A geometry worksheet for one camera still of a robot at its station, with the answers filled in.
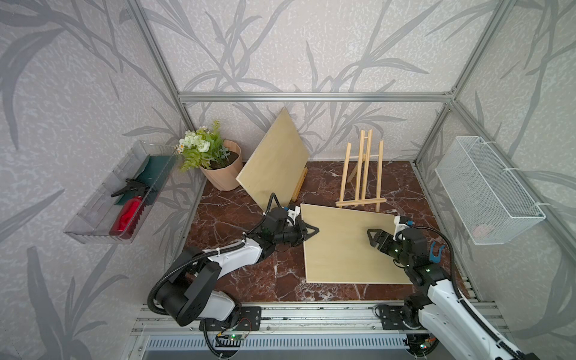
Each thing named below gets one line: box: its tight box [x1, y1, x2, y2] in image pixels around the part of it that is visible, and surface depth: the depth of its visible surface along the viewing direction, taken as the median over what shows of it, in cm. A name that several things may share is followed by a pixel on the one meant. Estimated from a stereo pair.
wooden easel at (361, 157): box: [335, 129, 387, 213], surface depth 91 cm
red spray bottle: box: [108, 178, 151, 240], surface depth 61 cm
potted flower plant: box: [175, 120, 243, 192], surface depth 90 cm
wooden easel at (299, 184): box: [291, 166, 309, 203], surface depth 107 cm
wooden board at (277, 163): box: [235, 107, 310, 208], surface depth 92 cm
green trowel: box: [115, 154, 177, 207], surface depth 68 cm
